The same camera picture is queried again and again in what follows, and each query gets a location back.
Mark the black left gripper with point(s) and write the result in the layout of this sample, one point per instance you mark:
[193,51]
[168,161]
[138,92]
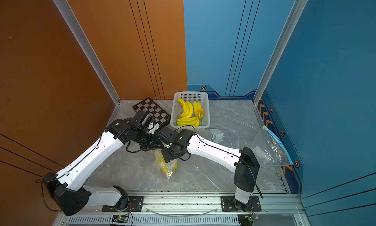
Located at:
[156,144]

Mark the small yellow banana bunch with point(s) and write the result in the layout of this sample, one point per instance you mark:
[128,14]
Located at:
[164,164]

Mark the clear zip bag white seal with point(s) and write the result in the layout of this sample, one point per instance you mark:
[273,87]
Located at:
[164,164]

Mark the yellow green banana bunch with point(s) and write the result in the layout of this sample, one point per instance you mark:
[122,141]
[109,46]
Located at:
[198,111]

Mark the clear zip bag blue seal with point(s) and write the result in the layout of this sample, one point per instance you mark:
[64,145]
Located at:
[269,149]

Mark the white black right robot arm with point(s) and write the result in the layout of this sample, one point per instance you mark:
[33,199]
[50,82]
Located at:
[242,163]

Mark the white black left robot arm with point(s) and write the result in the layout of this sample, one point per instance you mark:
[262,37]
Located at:
[67,187]

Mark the black white chessboard box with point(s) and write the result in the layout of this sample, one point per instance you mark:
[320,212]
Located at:
[148,105]

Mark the white perforated plastic basket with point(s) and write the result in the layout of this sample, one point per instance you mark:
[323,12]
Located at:
[191,97]

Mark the green circuit board left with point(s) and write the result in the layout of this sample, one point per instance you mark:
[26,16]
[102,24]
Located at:
[120,219]

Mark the green circuit board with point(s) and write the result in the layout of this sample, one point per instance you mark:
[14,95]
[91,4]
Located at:
[251,218]
[120,219]

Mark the green circuit board right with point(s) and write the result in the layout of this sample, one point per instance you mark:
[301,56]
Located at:
[251,218]

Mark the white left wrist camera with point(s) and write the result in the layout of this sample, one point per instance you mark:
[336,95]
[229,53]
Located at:
[152,127]

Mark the aluminium front rail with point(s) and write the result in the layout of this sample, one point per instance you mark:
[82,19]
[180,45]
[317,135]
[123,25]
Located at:
[194,209]

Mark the aluminium corner post left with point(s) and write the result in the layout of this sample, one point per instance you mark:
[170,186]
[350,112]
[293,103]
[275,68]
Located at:
[80,36]

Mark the aluminium corner post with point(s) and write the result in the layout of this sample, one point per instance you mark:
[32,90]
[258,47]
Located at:
[80,36]
[290,24]

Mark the aluminium corner post right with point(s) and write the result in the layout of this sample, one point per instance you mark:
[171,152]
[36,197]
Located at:
[290,24]

